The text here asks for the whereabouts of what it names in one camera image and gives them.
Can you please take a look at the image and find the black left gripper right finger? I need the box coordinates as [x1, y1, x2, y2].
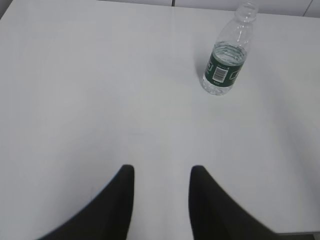
[190, 164, 278, 240]

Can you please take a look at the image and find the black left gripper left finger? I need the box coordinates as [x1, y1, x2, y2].
[41, 164, 135, 240]

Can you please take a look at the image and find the clear green-label water bottle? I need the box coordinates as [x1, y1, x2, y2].
[200, 0, 259, 96]

